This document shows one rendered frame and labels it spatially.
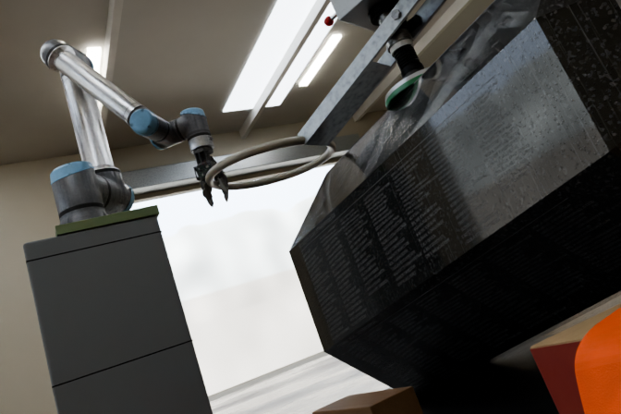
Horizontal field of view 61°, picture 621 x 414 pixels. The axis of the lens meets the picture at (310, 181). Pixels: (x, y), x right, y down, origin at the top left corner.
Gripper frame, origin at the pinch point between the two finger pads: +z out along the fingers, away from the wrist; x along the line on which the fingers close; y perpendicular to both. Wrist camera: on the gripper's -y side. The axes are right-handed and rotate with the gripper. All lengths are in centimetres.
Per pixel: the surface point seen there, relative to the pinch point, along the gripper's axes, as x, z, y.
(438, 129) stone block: 76, 21, 72
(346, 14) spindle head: 67, -30, 37
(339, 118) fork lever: 53, -8, 16
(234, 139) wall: -180, -265, -652
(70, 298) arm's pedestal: -37, 23, 43
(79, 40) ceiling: -201, -292, -278
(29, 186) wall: -427, -236, -448
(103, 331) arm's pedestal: -31, 35, 40
